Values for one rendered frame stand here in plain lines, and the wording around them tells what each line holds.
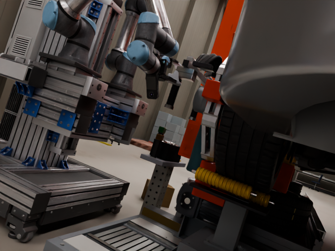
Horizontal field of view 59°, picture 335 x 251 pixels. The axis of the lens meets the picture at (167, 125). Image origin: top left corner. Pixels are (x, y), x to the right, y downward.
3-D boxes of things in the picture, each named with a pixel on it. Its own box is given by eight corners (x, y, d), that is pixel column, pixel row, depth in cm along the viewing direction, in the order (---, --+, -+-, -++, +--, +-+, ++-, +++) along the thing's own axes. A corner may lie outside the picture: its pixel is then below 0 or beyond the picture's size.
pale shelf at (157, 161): (161, 166, 187) (163, 162, 187) (139, 157, 194) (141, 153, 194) (185, 167, 226) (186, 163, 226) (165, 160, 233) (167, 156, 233)
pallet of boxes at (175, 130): (160, 147, 1016) (170, 115, 1017) (179, 153, 989) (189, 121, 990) (147, 145, 913) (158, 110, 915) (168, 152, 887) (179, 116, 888)
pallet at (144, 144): (142, 144, 883) (144, 140, 883) (170, 154, 850) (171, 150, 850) (121, 141, 760) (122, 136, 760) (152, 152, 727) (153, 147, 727)
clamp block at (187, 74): (191, 79, 132) (195, 68, 132) (173, 75, 136) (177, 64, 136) (194, 82, 137) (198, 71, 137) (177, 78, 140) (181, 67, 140)
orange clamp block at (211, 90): (225, 105, 116) (219, 100, 108) (206, 100, 120) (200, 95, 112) (230, 88, 117) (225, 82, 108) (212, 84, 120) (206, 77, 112)
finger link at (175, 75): (187, 73, 129) (170, 66, 124) (184, 86, 129) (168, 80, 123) (182, 74, 132) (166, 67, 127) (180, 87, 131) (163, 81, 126)
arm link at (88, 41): (95, 51, 149) (103, 25, 149) (74, 39, 137) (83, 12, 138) (80, 48, 155) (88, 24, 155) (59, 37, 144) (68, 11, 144)
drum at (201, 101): (230, 121, 135) (239, 92, 135) (188, 109, 144) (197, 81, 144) (236, 125, 148) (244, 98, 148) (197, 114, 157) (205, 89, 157)
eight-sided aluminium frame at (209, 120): (203, 161, 116) (246, 31, 117) (188, 156, 119) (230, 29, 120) (231, 164, 166) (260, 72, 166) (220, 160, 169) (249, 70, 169)
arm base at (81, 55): (50, 55, 143) (56, 36, 143) (70, 64, 157) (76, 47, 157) (74, 62, 137) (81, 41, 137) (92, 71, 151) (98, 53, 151)
